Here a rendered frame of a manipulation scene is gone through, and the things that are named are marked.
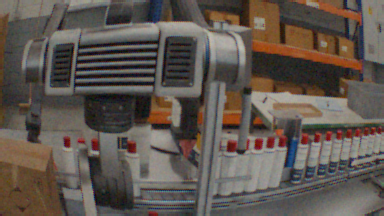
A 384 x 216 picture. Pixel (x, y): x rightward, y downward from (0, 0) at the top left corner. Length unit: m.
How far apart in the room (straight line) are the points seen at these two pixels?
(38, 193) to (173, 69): 0.58
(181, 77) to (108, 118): 0.18
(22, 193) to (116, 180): 0.41
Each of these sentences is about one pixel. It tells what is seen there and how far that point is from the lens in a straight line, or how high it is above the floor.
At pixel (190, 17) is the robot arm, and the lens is 1.61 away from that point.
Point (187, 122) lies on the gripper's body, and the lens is 1.99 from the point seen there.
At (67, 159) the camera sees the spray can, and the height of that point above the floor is 1.01.
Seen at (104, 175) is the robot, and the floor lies 1.18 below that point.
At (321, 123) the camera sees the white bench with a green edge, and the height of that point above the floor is 0.80.
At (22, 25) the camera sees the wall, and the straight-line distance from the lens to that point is 6.44.
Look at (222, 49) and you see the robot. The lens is 1.31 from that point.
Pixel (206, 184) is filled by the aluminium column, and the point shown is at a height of 0.99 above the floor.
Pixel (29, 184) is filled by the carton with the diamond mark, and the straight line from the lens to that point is 1.51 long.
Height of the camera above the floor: 1.68
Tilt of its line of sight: 15 degrees down
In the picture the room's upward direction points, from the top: 4 degrees clockwise
